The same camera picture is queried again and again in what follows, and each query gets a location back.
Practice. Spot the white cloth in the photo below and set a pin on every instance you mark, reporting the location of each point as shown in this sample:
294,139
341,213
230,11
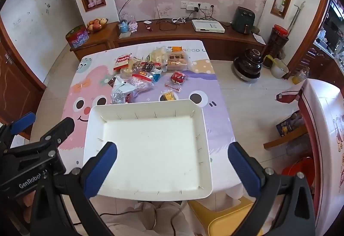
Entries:
147,219

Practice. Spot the small dark red packet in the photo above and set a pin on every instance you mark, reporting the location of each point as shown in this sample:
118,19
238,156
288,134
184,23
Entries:
112,82

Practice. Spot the brown basket with red lid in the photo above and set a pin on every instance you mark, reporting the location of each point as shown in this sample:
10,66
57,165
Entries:
276,45

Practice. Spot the black plug adapter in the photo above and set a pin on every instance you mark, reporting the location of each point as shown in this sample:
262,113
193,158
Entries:
195,8

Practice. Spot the yellow oil bottle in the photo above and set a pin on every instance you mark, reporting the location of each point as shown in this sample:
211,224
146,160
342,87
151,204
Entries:
299,77

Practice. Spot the clear bag of pale pastries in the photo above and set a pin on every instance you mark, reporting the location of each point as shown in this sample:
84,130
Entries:
157,54

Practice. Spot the blue yellow box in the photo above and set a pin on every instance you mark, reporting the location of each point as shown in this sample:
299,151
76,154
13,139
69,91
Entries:
289,123

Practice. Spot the dark brown ceramic pot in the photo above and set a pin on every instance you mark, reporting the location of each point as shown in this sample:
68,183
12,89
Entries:
247,65

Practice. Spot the dark green air fryer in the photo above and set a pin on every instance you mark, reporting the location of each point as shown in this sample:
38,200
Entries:
243,20

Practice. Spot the red white bag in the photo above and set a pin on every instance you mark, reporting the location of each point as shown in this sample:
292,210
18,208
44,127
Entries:
289,94

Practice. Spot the clear bag of brown bread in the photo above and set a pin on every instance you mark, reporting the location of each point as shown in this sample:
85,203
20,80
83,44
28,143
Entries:
177,61

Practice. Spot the clear pink snack packet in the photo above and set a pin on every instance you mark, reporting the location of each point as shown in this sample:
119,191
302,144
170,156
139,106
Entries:
141,84

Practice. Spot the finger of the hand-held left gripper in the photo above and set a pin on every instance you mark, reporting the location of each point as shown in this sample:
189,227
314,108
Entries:
24,121
60,129

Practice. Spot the pink toy figure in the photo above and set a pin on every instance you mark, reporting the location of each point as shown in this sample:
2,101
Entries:
132,26

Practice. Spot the yellow plastic stool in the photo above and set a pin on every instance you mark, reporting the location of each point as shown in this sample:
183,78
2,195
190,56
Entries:
223,217

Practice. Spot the orange red snack packet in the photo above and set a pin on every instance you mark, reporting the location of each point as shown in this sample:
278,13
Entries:
141,72

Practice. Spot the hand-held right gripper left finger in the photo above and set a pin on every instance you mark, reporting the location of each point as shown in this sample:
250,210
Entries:
101,168

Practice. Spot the wooden door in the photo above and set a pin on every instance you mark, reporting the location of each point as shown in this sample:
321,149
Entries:
16,85

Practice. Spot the white set-top box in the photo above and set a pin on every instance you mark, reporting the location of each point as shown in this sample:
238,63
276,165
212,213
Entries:
208,26

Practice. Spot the fruit bowl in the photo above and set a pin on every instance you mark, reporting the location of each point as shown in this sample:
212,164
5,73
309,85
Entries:
95,25

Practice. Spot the wooden glass cabinet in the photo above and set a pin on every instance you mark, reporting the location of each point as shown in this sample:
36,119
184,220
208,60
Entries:
330,34

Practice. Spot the white wall power strip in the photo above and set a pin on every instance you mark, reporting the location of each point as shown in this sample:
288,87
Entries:
194,5

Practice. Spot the red plastic stool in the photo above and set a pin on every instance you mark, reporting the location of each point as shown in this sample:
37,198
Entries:
298,170

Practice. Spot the silver snack packet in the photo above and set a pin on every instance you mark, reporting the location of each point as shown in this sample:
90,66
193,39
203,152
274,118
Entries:
121,93

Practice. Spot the wooden television cabinet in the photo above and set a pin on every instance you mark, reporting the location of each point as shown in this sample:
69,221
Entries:
188,37

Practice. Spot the orange white snack packet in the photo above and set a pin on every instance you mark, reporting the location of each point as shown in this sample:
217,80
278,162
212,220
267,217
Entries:
174,49

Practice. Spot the white printed furniture cover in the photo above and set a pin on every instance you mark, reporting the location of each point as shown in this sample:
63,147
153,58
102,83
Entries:
330,144

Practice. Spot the red white striped snack packet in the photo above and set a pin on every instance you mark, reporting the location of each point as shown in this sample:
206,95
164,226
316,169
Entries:
122,61

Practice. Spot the clear yellowish snack bag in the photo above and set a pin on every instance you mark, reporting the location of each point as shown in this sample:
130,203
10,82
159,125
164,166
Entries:
126,69

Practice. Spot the white yellow bucket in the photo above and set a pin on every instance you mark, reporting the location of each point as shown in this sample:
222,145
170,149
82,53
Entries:
279,68

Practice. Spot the dark brown snack packet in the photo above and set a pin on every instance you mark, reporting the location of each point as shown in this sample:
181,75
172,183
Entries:
147,67

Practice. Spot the blue snow globe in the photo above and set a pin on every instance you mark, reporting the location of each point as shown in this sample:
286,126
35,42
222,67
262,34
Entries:
123,26

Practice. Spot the blue snack packet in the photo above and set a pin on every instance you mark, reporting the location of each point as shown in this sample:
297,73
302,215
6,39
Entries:
156,76

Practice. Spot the yellow black snack packet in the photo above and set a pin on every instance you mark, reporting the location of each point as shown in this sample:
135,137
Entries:
168,96

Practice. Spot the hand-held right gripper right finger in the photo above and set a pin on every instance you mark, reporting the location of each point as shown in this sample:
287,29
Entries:
244,168

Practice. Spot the red blue printed tin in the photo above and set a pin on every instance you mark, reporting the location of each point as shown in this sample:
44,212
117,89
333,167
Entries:
77,37

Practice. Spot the white plastic tray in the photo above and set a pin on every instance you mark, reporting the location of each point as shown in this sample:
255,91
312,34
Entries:
150,150

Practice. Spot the white paper sheet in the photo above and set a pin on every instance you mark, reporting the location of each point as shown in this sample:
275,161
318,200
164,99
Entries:
259,38

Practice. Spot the red white candy strip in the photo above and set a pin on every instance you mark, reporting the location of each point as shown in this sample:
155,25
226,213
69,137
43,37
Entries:
172,86

